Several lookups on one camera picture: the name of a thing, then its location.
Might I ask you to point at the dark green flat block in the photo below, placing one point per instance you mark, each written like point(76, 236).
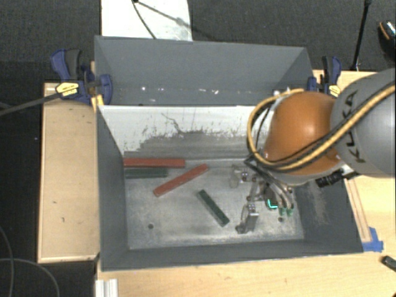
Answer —
point(213, 208)
point(145, 173)

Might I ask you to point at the red-brown flat block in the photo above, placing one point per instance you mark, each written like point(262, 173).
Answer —
point(154, 162)
point(181, 179)

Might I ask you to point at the grey metal bin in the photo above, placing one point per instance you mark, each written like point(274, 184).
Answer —
point(185, 215)

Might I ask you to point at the black cylinder on white bracket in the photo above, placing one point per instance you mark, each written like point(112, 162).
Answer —
point(328, 180)

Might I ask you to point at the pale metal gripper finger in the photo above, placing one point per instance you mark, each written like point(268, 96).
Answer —
point(235, 179)
point(252, 218)

